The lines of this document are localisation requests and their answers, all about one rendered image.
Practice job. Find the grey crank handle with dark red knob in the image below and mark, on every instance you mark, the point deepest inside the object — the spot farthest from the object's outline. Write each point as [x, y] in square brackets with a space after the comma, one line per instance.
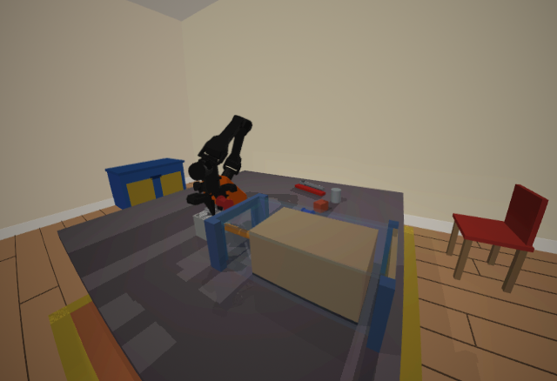
[222, 202]

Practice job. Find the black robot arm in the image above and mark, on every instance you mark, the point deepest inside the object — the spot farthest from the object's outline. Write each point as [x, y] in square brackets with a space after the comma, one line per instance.
[217, 148]

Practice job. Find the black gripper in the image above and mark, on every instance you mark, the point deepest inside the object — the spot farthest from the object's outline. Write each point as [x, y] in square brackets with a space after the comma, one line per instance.
[211, 185]

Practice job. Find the light grey cylinder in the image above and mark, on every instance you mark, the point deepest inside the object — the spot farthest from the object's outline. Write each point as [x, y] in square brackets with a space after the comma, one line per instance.
[335, 195]

